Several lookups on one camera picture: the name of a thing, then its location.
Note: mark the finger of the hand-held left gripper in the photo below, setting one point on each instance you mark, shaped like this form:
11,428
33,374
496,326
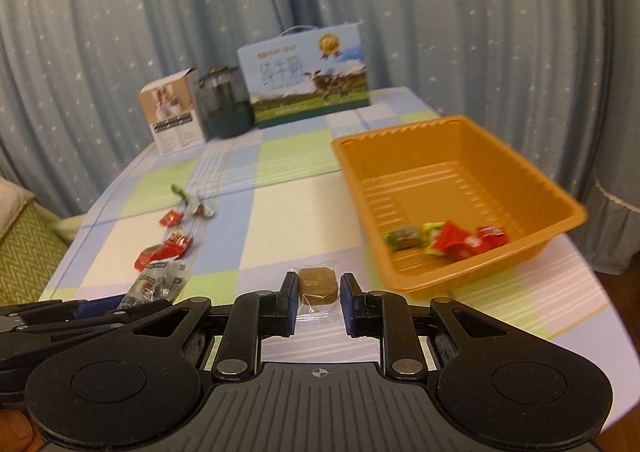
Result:
60,334
95,308

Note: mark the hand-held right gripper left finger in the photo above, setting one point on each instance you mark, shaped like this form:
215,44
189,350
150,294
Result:
289,307

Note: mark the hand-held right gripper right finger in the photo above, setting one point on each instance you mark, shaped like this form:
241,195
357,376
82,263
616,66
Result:
350,307

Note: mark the brown cube candy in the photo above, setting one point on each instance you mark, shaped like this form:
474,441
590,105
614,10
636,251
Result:
315,284

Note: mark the clear packet dark snack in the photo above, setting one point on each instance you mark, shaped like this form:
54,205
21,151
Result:
155,279

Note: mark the large red candy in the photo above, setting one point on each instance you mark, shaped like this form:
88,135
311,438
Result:
452,242
149,256

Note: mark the red candy white print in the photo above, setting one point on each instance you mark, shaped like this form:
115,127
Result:
179,243

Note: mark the yellow green candy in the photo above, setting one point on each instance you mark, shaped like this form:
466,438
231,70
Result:
431,234

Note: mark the small red candy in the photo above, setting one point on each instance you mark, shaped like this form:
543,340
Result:
490,237
171,218

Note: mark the green stick snack packet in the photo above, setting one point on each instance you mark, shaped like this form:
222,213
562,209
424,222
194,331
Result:
179,191

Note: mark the orange plastic tray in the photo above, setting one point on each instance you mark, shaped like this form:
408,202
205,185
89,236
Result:
425,171

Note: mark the person's left hand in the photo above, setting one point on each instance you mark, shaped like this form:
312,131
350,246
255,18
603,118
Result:
12,432

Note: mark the beige sofa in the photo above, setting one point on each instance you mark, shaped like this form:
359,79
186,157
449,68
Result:
70,227

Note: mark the green zigzag pillow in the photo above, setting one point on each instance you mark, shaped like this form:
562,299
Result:
25,257

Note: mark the checked tablecloth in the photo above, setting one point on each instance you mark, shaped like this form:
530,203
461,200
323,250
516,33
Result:
300,212

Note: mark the beige fuzzy cushion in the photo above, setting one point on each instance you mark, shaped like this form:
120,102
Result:
10,204

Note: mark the white product box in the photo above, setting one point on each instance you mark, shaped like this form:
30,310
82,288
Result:
170,116

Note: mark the dark green glass jar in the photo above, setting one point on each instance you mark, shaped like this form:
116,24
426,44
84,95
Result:
225,106

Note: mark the blue milk carton box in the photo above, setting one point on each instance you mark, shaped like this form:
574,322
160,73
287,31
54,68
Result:
305,76

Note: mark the blue star curtain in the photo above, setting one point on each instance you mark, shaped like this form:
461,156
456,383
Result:
150,6

